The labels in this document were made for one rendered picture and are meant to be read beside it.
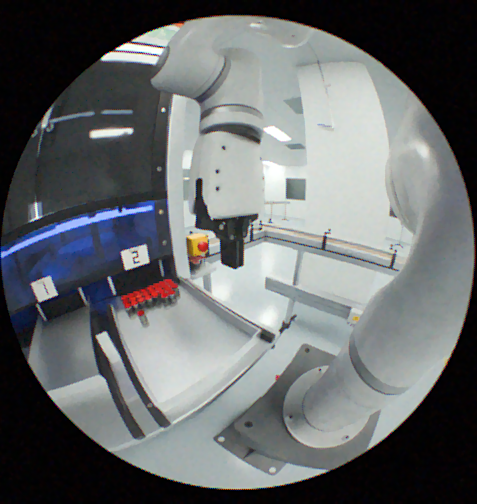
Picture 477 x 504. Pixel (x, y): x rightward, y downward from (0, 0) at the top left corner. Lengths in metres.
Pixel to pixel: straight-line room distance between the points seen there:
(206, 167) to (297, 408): 0.38
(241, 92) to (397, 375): 0.31
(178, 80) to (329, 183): 1.53
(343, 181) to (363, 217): 0.37
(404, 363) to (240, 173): 0.24
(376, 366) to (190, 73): 0.31
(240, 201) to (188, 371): 0.31
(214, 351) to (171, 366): 0.10
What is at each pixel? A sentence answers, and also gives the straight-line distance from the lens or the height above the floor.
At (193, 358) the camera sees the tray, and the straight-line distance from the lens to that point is 0.36.
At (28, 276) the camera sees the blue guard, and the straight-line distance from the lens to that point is 0.59.
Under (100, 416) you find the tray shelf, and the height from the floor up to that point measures 0.88.
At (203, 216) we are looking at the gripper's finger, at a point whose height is 1.16.
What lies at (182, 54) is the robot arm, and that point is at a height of 1.33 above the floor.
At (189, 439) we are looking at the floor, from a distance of 1.22.
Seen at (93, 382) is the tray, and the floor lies 0.90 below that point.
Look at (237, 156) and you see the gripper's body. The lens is 0.19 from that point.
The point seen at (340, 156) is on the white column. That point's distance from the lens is 1.66.
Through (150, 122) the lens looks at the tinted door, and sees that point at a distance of 0.59.
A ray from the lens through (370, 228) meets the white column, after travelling 1.60.
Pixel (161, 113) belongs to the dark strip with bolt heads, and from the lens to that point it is 0.61.
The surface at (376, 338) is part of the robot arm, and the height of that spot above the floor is 1.09.
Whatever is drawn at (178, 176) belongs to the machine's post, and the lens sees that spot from 0.56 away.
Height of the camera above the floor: 1.18
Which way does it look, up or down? 20 degrees down
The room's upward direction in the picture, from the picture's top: straight up
